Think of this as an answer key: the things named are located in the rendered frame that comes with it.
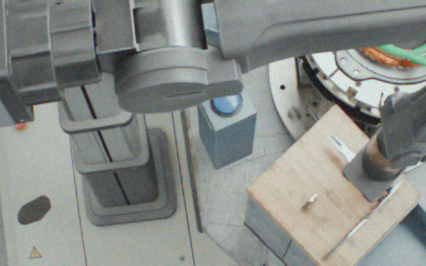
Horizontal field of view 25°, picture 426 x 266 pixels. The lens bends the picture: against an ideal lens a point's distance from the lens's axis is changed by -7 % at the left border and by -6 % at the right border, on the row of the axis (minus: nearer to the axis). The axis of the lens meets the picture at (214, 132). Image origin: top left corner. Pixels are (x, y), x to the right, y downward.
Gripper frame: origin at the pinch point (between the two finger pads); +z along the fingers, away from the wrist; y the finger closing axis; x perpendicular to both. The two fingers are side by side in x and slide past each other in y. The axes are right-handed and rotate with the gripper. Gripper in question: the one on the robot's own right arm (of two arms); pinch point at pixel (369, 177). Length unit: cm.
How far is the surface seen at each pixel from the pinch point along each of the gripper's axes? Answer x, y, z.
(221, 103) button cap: 24.2, -6.6, 5.8
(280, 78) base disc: 25.4, 10.6, 29.4
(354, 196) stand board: -0.3, -2.7, 3.1
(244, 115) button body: 20.7, -5.2, 6.8
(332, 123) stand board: 10.1, 2.8, 3.1
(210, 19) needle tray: 36.0, 2.4, 7.6
